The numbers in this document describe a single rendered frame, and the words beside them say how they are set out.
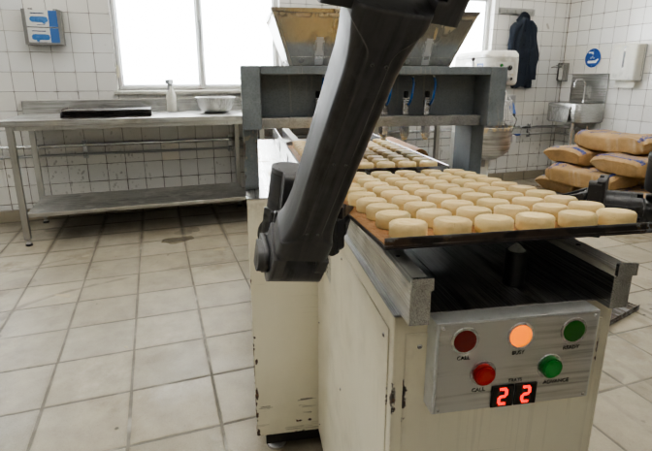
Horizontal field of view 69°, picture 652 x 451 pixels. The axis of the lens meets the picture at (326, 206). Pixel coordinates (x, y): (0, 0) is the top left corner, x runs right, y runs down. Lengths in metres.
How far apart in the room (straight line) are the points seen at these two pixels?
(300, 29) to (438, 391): 0.94
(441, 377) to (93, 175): 4.06
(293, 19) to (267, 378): 1.01
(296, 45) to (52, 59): 3.34
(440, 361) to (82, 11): 4.12
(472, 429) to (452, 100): 0.94
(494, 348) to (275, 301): 0.81
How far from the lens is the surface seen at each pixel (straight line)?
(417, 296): 0.62
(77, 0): 4.49
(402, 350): 0.69
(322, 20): 1.31
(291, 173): 0.61
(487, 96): 1.42
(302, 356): 1.49
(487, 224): 0.66
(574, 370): 0.80
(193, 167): 4.50
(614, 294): 0.77
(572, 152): 4.82
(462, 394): 0.73
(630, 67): 5.55
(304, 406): 1.59
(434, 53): 1.42
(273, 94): 1.33
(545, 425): 0.87
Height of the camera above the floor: 1.15
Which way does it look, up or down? 15 degrees down
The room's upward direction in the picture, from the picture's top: straight up
